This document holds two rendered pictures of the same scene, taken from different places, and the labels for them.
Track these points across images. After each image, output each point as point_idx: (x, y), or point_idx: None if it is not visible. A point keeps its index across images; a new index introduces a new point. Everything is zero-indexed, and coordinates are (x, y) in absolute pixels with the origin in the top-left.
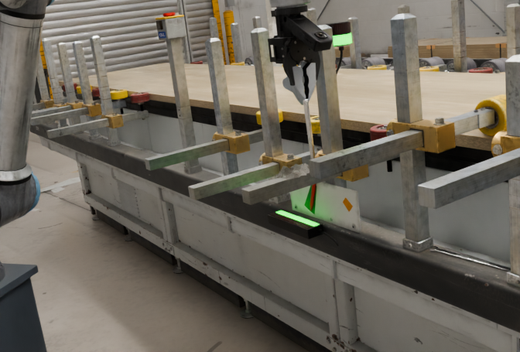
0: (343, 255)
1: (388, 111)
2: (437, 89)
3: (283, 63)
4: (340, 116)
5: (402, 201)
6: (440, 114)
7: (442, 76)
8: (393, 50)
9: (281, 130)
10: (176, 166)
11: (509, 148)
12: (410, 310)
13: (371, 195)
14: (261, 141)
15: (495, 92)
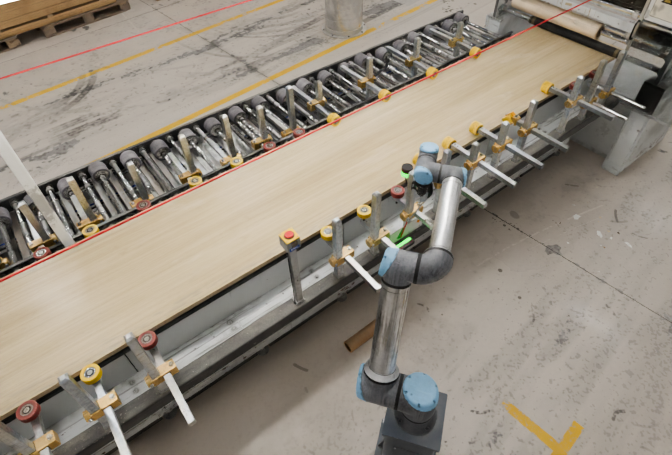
0: (416, 237)
1: (357, 187)
2: (312, 166)
3: (431, 192)
4: (359, 203)
5: (385, 210)
6: (376, 173)
7: (270, 160)
8: (446, 162)
9: (316, 236)
10: (279, 314)
11: (474, 165)
12: (427, 231)
13: (370, 220)
14: (298, 253)
15: (339, 152)
